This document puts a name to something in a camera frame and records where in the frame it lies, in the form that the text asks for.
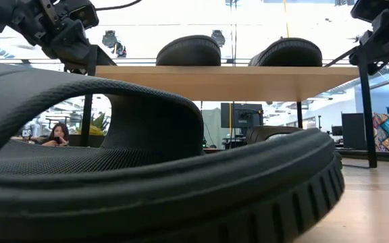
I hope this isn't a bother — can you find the black ceiling spotlight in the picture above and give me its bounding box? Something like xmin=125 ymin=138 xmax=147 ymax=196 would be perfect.
xmin=210 ymin=29 xmax=226 ymax=48
xmin=101 ymin=30 xmax=118 ymax=49
xmin=113 ymin=40 xmax=128 ymax=59

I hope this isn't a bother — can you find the thin black vertical pole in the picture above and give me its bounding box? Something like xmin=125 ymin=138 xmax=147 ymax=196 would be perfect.
xmin=229 ymin=0 xmax=238 ymax=68

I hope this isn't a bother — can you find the black horizontal rail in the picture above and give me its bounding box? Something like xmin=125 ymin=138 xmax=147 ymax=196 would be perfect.
xmin=0 ymin=57 xmax=389 ymax=66

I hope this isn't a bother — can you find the black cabinet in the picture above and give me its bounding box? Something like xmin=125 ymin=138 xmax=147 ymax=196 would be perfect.
xmin=341 ymin=112 xmax=367 ymax=151

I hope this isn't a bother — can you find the wooden shelf board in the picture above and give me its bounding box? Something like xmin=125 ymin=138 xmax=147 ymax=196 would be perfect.
xmin=95 ymin=65 xmax=360 ymax=103

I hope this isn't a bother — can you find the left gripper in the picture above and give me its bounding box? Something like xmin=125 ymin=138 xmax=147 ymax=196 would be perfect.
xmin=11 ymin=0 xmax=98 ymax=75

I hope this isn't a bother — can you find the large dark grey slide sandal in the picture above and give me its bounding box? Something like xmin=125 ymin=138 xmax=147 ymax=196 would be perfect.
xmin=0 ymin=59 xmax=346 ymax=243

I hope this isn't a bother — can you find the yellow hanging cord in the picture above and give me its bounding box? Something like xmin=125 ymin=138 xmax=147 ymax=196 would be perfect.
xmin=283 ymin=0 xmax=290 ymax=39

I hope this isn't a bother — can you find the dark planter box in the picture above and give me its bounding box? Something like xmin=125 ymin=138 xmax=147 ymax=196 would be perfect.
xmin=68 ymin=134 xmax=106 ymax=148

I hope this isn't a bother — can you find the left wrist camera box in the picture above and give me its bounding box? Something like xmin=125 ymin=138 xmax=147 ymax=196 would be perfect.
xmin=64 ymin=0 xmax=100 ymax=30

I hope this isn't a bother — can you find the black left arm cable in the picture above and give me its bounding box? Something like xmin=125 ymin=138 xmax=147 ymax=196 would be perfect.
xmin=95 ymin=0 xmax=143 ymax=11

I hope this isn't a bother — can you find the black computer monitor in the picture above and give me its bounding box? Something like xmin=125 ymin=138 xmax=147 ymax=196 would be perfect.
xmin=220 ymin=103 xmax=265 ymax=138

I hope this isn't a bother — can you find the wooden shelf with black frame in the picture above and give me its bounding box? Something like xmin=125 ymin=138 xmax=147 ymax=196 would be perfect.
xmin=81 ymin=43 xmax=378 ymax=169

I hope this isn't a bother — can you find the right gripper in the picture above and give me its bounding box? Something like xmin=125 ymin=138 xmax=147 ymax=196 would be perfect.
xmin=348 ymin=0 xmax=389 ymax=76

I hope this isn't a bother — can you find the person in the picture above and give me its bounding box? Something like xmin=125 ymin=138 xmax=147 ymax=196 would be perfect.
xmin=41 ymin=121 xmax=70 ymax=147

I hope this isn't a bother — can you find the green potted plant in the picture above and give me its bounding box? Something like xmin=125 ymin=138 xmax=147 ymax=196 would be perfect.
xmin=76 ymin=113 xmax=110 ymax=136

